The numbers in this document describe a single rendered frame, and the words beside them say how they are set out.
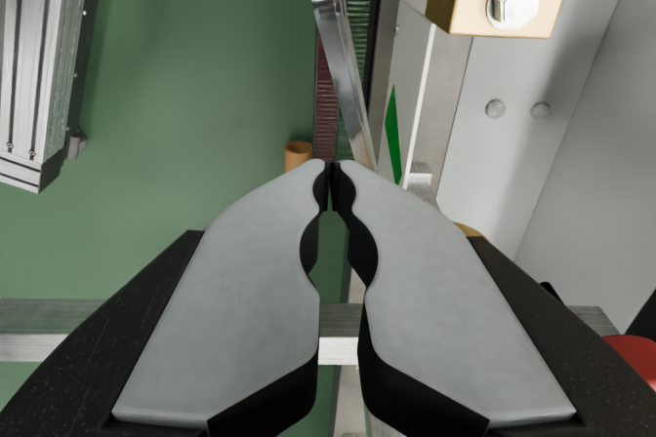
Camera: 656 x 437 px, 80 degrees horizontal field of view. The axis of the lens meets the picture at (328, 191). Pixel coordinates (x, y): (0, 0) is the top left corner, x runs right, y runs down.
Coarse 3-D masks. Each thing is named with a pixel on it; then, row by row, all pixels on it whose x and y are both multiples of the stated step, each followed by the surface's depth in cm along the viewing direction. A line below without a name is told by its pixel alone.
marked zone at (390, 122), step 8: (392, 88) 31; (392, 96) 31; (392, 104) 31; (392, 112) 30; (392, 120) 30; (392, 128) 30; (392, 136) 30; (392, 144) 30; (392, 152) 30; (392, 160) 30; (400, 160) 28; (392, 168) 30; (400, 168) 27; (400, 176) 27
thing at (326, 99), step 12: (324, 60) 32; (324, 72) 32; (324, 84) 33; (324, 96) 33; (336, 96) 33; (324, 108) 34; (336, 108) 34; (324, 120) 35; (336, 120) 35; (324, 132) 35; (324, 144) 36; (324, 156) 36
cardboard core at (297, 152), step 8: (288, 144) 110; (296, 144) 112; (304, 144) 112; (288, 152) 107; (296, 152) 106; (304, 152) 107; (288, 160) 108; (296, 160) 107; (304, 160) 107; (288, 168) 110
